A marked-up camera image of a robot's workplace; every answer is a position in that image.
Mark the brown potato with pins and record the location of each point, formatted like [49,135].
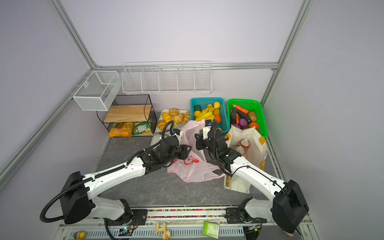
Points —
[252,115]

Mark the green plastic basket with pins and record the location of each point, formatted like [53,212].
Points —
[251,106]

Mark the orange tangerine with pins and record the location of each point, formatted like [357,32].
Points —
[218,118]

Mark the yellow lemon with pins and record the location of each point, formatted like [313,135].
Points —
[217,105]

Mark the orange snack packet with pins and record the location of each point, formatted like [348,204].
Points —
[122,130]

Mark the orange soda can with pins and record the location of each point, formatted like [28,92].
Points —
[241,150]

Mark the white mesh box basket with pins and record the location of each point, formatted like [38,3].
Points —
[98,91]

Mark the green card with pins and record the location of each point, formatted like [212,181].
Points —
[211,230]

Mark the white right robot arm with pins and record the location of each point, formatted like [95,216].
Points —
[286,205]

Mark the yellow banana bunch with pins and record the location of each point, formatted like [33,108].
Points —
[204,115]

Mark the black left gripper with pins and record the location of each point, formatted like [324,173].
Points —
[184,149]

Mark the small purple onion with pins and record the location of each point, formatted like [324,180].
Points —
[243,123]

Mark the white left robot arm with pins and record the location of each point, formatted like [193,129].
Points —
[80,197]

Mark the red cola can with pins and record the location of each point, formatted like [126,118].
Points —
[244,143]

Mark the round bread roll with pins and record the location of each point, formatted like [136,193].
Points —
[173,112]

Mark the teal plastic basket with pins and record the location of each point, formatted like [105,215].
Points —
[204,102]

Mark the white canvas tote bag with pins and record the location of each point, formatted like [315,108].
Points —
[256,155]

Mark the pink plastic grocery bag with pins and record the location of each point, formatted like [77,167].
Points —
[195,168]

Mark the orange carrot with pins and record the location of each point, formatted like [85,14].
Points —
[241,109]

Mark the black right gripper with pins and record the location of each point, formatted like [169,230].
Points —
[200,141]

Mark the dark green cucumber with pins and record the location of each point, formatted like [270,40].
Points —
[233,116]

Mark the striped croissant bread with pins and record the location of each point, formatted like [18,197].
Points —
[166,117]
[178,118]

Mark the white wire wall basket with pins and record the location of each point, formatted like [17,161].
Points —
[167,77]

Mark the green snack packet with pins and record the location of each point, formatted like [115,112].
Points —
[142,128]

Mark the black wire shelf rack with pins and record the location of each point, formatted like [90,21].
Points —
[130,109]

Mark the long dark eggplant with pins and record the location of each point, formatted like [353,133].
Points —
[243,115]

